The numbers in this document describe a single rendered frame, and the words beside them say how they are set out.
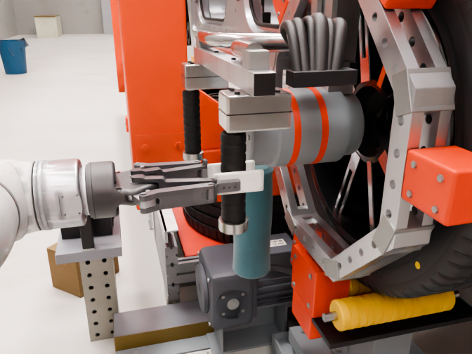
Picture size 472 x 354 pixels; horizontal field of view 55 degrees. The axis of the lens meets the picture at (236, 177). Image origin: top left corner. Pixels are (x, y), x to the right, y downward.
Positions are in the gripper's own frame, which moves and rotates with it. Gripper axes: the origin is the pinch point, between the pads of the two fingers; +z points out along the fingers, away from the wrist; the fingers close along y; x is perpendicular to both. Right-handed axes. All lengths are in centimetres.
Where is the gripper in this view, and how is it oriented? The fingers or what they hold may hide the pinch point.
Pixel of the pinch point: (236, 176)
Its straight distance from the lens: 64.1
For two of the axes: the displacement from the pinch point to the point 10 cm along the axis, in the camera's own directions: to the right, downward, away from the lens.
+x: 0.0, -9.4, -3.5
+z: 9.7, -0.9, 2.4
